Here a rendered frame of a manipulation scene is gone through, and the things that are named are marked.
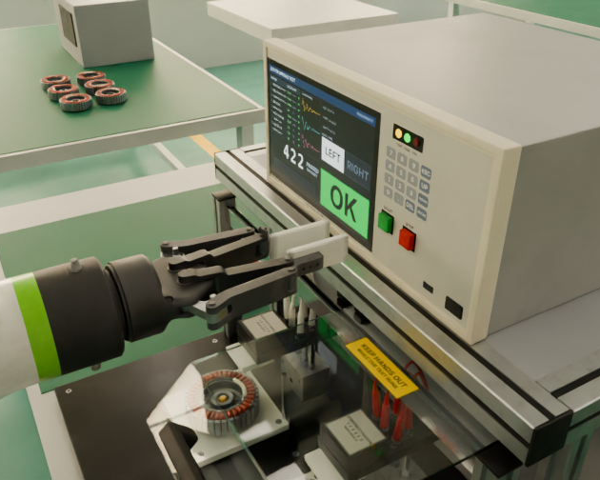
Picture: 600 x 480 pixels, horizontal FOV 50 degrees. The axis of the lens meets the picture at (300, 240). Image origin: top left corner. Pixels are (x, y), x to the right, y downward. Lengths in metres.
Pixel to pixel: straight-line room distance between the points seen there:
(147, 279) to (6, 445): 1.69
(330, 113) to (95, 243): 0.93
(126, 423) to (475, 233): 0.66
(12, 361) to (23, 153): 1.65
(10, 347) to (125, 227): 1.11
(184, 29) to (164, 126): 3.39
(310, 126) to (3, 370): 0.46
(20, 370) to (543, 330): 0.49
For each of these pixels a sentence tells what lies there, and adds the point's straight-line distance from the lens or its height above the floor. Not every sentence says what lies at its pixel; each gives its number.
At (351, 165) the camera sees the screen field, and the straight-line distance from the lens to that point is 0.74.
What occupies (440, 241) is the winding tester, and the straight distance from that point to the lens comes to 0.64.
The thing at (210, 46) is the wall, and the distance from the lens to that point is 5.73.
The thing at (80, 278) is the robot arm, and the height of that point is 1.22.
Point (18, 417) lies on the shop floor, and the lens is 2.30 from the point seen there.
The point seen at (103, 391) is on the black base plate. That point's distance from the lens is 1.13.
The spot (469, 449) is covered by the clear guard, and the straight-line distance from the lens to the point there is 0.63.
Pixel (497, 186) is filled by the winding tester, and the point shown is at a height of 1.29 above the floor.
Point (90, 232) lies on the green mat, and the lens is 1.63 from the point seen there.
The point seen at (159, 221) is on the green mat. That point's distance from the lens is 1.64.
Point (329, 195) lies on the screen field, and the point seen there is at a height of 1.16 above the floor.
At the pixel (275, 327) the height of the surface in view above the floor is 0.92.
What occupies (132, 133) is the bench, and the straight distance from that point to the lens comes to 2.23.
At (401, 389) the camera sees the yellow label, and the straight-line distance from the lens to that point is 0.67.
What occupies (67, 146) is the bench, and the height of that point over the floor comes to 0.74.
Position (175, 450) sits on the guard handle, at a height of 1.06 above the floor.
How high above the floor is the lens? 1.52
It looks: 30 degrees down
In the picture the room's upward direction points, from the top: straight up
